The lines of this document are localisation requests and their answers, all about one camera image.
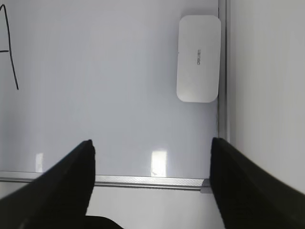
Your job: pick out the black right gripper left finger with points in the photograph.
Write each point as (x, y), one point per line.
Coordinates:
(58, 199)

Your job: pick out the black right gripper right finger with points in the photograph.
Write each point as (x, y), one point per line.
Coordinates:
(248, 197)

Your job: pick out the white whiteboard eraser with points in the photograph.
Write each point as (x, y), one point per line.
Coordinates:
(198, 62)

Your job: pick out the white whiteboard with aluminium frame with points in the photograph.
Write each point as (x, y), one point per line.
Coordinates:
(106, 70)

